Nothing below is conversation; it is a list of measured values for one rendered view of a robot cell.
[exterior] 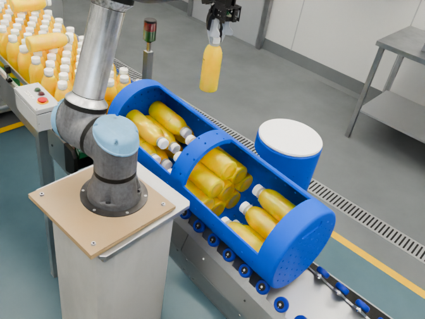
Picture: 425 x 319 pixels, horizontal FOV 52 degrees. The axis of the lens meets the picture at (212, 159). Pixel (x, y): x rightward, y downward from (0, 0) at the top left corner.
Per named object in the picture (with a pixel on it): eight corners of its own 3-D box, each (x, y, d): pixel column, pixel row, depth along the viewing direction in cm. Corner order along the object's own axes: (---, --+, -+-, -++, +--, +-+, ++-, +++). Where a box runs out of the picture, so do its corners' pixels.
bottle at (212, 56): (212, 83, 176) (219, 37, 165) (220, 92, 171) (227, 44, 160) (195, 85, 173) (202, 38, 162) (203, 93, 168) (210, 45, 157)
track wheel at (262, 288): (271, 286, 130) (274, 286, 131) (260, 275, 132) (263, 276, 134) (262, 298, 130) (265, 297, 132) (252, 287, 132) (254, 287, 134)
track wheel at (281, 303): (290, 304, 125) (293, 304, 127) (279, 293, 128) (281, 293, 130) (281, 316, 126) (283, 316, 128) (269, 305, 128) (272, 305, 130)
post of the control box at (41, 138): (54, 278, 236) (36, 121, 176) (50, 273, 238) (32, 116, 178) (61, 275, 238) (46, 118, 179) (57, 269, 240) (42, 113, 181)
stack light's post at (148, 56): (138, 212, 284) (147, 52, 218) (134, 209, 286) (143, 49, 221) (143, 210, 286) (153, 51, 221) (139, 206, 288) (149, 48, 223)
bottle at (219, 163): (226, 183, 145) (189, 154, 155) (240, 168, 145) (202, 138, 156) (218, 175, 139) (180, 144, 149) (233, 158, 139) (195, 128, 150)
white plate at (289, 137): (301, 116, 203) (300, 118, 204) (248, 121, 193) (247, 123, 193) (335, 151, 184) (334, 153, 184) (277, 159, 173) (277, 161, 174)
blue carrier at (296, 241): (264, 305, 130) (280, 245, 111) (109, 152, 178) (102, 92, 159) (324, 256, 145) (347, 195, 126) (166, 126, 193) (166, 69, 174)
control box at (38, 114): (38, 133, 170) (35, 109, 164) (16, 109, 181) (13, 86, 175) (62, 126, 176) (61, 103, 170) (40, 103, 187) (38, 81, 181)
